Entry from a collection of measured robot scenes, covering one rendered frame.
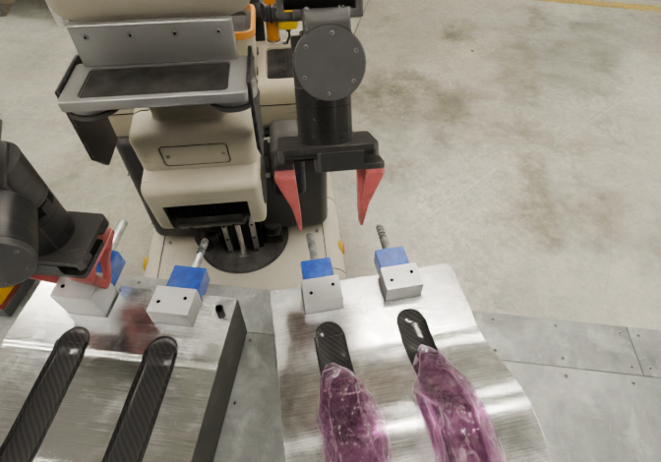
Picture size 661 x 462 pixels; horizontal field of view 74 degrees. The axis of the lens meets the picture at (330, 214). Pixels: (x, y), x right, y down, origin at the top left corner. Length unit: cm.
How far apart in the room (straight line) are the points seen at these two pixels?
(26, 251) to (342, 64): 28
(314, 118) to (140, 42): 34
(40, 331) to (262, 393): 28
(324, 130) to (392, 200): 148
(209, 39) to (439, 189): 147
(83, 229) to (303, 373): 29
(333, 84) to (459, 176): 174
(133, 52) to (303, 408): 53
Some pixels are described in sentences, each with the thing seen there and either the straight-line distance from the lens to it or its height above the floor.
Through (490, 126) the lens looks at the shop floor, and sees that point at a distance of 241.
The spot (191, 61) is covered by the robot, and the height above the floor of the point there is 104.
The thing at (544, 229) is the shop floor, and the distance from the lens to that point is 198.
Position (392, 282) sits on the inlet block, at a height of 88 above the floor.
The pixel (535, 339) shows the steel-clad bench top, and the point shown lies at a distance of 69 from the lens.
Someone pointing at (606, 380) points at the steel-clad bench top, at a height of 80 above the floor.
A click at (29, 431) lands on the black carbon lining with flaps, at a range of 60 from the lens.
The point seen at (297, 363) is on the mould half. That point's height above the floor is 86.
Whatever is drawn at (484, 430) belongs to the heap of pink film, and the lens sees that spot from 50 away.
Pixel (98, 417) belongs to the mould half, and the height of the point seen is 88.
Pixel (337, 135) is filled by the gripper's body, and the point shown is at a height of 110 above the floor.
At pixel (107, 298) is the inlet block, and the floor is 90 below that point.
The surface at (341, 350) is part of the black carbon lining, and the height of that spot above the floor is 85.
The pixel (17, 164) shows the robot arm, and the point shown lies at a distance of 46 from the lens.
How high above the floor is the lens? 137
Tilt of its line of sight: 49 degrees down
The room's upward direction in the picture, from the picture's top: straight up
